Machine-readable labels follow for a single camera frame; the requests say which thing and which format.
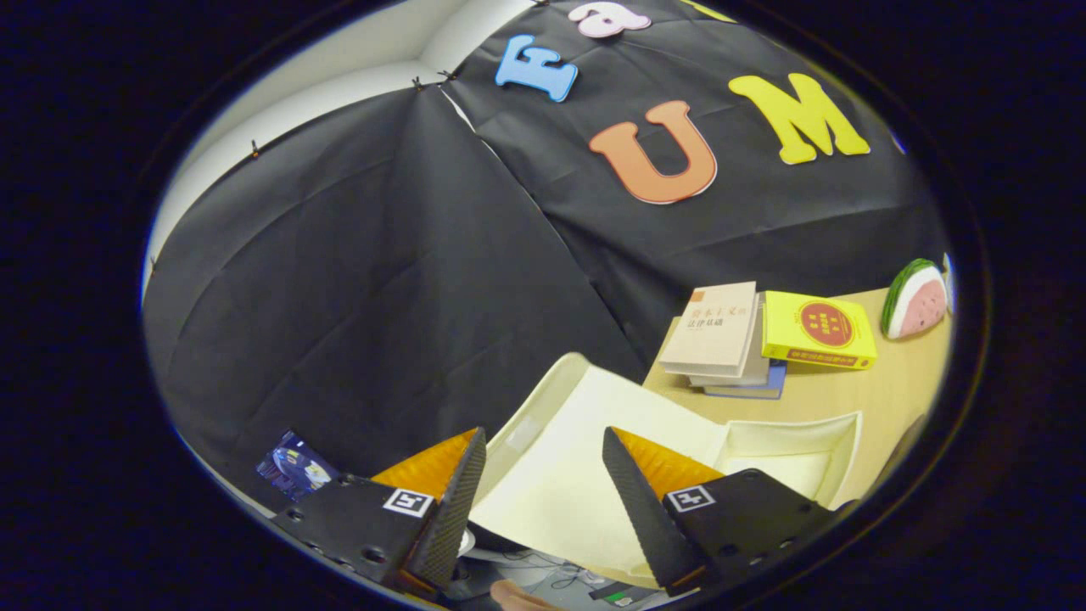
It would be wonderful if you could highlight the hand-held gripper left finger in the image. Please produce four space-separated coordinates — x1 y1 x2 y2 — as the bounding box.
270 427 489 599

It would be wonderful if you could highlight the grey-white book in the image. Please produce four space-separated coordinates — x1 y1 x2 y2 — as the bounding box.
689 318 771 389

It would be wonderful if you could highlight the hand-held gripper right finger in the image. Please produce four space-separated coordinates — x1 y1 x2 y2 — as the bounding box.
602 426 854 597

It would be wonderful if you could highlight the watermelon slice plush toy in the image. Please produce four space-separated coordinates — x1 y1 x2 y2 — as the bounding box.
880 258 949 340

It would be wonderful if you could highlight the cream fabric storage box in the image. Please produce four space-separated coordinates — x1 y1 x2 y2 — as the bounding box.
468 352 865 586

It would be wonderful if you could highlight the yellow book with red label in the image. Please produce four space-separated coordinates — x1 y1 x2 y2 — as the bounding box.
761 290 878 371

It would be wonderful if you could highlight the blue printed card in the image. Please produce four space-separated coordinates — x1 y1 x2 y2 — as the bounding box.
256 430 340 502

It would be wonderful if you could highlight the beige paperback book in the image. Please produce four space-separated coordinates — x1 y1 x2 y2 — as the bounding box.
658 281 759 378

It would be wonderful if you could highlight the blue book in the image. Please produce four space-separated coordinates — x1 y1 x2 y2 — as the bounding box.
703 361 788 401

